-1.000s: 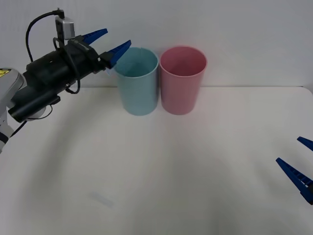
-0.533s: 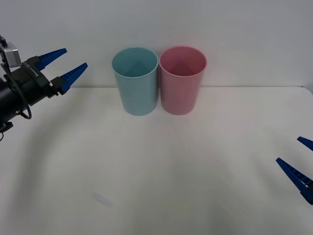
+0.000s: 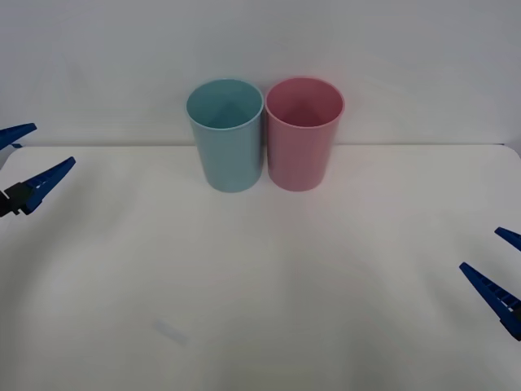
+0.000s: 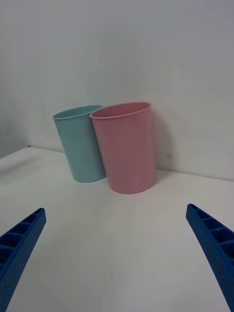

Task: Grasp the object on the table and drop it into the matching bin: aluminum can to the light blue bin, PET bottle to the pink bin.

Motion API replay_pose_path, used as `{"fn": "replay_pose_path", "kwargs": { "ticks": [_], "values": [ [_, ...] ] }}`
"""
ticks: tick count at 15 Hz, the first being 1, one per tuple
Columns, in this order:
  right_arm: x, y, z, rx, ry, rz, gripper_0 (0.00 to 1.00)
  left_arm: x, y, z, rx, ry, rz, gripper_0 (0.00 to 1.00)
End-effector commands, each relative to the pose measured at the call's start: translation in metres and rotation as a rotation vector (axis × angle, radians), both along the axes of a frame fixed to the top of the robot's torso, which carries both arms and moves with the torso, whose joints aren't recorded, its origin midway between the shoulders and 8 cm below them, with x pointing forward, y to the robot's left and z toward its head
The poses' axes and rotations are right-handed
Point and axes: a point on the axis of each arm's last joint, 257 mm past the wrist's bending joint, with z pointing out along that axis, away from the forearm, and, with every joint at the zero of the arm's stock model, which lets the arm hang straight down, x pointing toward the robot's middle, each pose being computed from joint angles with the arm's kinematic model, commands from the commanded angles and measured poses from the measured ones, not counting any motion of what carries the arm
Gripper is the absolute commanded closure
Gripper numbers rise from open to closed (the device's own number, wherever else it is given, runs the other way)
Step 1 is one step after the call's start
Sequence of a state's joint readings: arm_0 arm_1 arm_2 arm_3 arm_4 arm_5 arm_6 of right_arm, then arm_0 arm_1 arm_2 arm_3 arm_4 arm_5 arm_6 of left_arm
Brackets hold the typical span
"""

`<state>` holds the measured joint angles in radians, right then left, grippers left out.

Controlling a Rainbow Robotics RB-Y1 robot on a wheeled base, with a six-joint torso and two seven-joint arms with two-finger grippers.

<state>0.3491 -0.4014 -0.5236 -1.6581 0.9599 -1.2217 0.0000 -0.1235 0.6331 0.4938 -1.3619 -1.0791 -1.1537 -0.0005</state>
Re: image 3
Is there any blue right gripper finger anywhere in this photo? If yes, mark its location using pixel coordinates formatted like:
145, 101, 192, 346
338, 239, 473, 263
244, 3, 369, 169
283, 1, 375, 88
458, 261, 521, 341
493, 226, 521, 250

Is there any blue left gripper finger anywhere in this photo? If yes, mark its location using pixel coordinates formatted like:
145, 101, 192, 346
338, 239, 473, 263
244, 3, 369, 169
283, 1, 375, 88
0, 156, 77, 218
0, 122, 38, 151

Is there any pale blue plastic bin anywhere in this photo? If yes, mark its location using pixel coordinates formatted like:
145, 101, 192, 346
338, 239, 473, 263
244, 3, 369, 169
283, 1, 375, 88
185, 77, 265, 194

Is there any pink plastic bin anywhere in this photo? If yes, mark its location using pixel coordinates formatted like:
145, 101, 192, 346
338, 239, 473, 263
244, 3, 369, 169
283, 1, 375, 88
264, 76, 347, 193

